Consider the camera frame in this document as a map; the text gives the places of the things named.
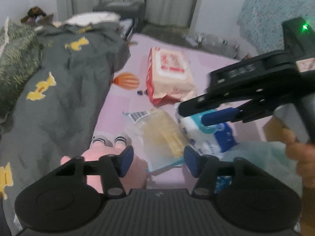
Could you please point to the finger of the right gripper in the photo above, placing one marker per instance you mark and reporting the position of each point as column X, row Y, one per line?
column 220, row 116

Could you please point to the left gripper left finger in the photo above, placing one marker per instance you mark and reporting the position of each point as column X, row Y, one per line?
column 105, row 173

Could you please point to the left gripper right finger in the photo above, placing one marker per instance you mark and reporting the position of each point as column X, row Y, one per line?
column 212, row 174

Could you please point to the pink plush toy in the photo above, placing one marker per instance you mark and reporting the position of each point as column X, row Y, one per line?
column 69, row 182

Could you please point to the blue white tissue pack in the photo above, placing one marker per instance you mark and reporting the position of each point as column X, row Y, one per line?
column 205, row 140

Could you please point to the yellow sponge pack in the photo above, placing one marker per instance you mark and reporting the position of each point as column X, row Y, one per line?
column 159, row 138

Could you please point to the right hand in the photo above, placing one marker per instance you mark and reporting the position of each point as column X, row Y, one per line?
column 302, row 153

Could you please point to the light green plastic bag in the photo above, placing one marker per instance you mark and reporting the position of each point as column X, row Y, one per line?
column 271, row 157

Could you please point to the red white wipes pack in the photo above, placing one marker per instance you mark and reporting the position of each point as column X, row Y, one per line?
column 169, row 78

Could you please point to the grey quilt with yellow patches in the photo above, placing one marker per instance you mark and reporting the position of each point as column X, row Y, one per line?
column 56, row 113

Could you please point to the pink play mat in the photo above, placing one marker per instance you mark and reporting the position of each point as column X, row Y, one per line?
column 142, row 105

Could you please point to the green patterned pillow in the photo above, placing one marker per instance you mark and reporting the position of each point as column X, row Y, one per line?
column 20, row 59

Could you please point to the teal wall hanging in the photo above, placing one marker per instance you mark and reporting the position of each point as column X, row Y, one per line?
column 260, row 21

